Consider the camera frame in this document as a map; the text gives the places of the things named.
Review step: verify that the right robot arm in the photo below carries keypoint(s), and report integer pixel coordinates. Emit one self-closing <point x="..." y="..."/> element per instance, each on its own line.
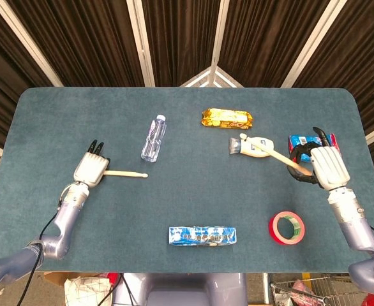
<point x="349" y="216"/>

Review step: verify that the white bottle with clear cap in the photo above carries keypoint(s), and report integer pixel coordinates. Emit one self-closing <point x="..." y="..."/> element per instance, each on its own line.
<point x="251" y="150"/>

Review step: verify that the blue and red snack bag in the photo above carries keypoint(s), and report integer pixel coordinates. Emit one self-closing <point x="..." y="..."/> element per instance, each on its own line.
<point x="297" y="139"/>

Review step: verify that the grey robot torso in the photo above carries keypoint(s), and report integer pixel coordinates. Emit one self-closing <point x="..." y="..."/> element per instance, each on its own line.
<point x="180" y="290"/>

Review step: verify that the teal table cloth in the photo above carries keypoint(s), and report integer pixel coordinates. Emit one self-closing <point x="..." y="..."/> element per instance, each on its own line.
<point x="187" y="191"/>

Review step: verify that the clear plastic water bottle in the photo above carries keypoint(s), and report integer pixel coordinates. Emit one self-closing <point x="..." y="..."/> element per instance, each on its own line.
<point x="153" y="140"/>

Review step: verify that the blue cookie box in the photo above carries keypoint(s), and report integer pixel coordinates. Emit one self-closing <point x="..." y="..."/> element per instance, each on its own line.
<point x="203" y="236"/>

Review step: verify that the red container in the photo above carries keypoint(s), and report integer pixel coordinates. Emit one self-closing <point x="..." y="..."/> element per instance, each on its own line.
<point x="272" y="229"/>

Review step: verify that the golden snack packet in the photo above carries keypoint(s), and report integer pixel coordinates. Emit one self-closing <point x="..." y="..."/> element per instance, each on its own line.
<point x="227" y="118"/>

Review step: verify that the white triangular partition brace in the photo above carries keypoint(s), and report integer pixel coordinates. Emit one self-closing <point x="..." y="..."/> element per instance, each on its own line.
<point x="196" y="79"/>

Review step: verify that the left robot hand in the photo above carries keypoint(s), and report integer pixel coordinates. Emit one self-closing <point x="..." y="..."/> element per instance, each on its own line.
<point x="89" y="169"/>

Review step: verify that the white checked bag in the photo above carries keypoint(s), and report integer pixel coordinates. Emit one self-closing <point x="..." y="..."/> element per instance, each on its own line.
<point x="85" y="291"/>

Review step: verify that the brown cardboard box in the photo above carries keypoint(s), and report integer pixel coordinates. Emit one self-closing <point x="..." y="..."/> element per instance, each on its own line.
<point x="56" y="279"/>

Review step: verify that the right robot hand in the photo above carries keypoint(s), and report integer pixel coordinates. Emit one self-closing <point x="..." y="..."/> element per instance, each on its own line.
<point x="330" y="167"/>

